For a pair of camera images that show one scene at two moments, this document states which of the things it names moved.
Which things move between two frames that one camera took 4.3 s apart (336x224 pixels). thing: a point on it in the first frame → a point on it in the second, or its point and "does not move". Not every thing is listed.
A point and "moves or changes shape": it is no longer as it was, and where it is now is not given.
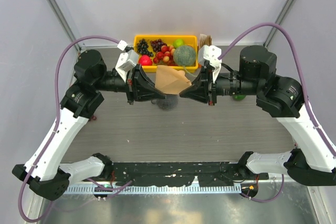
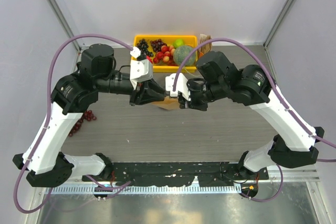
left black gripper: [140, 87] does not move
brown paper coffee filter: [171, 81] moves or changes shape
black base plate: [216, 173] does not move
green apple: [178, 42] does not move
